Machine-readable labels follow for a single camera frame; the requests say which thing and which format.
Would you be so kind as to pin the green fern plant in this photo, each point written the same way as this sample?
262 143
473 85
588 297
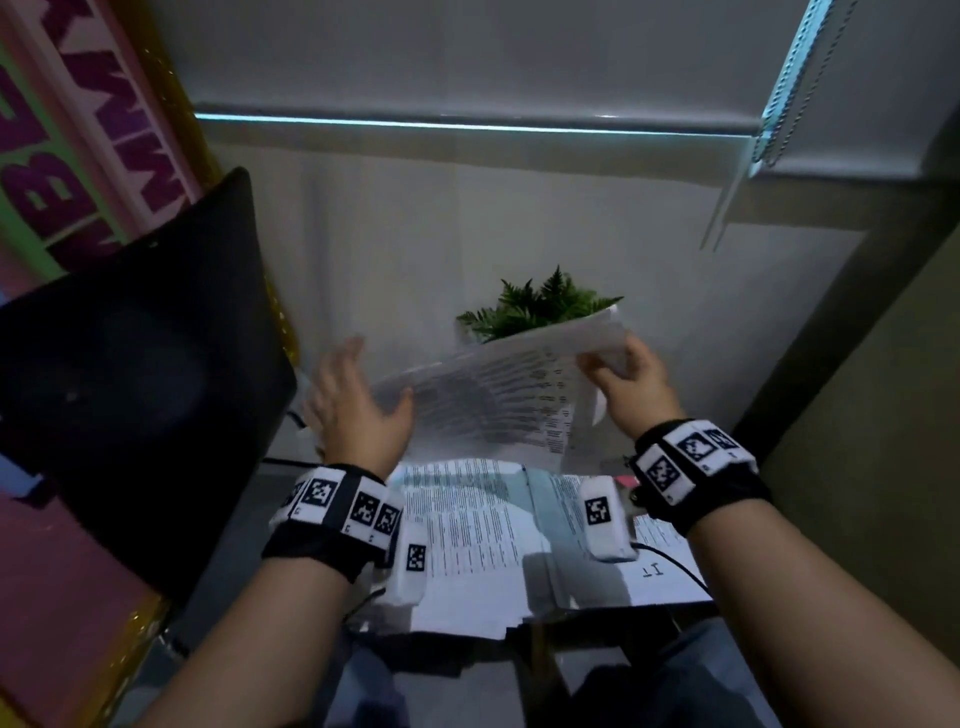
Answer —
536 304

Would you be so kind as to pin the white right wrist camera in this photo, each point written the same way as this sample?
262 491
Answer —
606 521

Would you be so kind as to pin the grey roller blind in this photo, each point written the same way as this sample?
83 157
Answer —
465 60

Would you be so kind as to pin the person's left thumb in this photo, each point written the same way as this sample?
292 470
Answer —
400 416

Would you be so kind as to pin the person's right hand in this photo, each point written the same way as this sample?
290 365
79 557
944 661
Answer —
641 394

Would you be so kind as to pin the pile of printed papers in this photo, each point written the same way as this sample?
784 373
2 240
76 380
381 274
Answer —
487 555

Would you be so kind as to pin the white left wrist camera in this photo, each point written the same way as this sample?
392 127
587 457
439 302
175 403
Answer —
409 566

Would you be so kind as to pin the person's legs in jeans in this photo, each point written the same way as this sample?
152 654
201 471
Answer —
450 690

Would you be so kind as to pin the person's left hand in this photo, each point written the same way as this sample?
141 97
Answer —
352 420

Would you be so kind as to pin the colourful lettered banner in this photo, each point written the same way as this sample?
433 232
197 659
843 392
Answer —
67 142

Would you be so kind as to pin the person's left forearm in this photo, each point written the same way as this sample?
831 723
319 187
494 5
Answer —
255 645

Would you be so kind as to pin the black monitor screen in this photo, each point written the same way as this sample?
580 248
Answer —
127 375

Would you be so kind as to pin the printed paper sheet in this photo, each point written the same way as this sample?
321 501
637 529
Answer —
495 397

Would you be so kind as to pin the black marker-tagged left wristband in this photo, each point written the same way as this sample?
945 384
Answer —
330 517

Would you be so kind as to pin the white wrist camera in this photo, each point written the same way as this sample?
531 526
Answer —
606 521
409 566

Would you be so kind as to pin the black marker-tagged right wristband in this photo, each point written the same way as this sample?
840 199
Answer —
697 469

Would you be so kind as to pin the person's right thumb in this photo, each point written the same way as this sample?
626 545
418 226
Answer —
596 373

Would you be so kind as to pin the person's right forearm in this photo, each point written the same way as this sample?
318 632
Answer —
810 622

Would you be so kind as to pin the black marker-tagged wristband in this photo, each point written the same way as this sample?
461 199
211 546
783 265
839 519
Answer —
697 469
330 517

